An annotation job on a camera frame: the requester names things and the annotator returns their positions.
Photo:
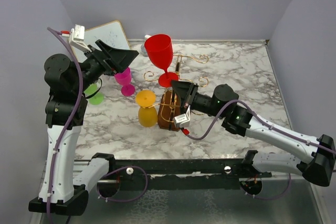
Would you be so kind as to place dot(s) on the yellow wine glass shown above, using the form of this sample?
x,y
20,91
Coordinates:
x,y
147,114

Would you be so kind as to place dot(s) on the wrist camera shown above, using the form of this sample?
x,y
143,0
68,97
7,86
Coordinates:
x,y
76,38
183,120

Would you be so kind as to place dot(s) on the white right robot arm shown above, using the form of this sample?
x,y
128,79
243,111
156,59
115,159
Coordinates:
x,y
311,157

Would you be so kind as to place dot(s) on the wooden rack base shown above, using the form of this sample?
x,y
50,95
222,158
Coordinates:
x,y
170,106

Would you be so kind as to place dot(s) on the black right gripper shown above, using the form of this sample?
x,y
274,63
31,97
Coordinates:
x,y
186,92

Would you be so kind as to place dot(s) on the red wine glass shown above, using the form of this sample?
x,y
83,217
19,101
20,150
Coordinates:
x,y
160,51

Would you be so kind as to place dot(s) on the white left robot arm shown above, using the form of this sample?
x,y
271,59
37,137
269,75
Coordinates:
x,y
61,193

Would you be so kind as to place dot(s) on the green wine glass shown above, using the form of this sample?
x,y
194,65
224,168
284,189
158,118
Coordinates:
x,y
93,95

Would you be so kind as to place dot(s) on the black mounting rail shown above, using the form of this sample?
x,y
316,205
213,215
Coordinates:
x,y
180,174

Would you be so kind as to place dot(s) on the gold wire glass rack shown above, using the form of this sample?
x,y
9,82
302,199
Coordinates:
x,y
200,59

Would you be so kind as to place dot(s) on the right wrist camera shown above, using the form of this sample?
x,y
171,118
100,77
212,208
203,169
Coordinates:
x,y
183,120

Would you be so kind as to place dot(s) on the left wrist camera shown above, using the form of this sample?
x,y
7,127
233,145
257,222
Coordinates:
x,y
76,38

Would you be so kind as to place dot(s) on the pink wine glass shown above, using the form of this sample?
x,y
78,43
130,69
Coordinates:
x,y
124,79

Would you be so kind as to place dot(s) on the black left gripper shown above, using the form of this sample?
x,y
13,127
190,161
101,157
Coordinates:
x,y
113,60

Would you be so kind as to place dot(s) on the small whiteboard gold frame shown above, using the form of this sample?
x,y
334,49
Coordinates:
x,y
110,33

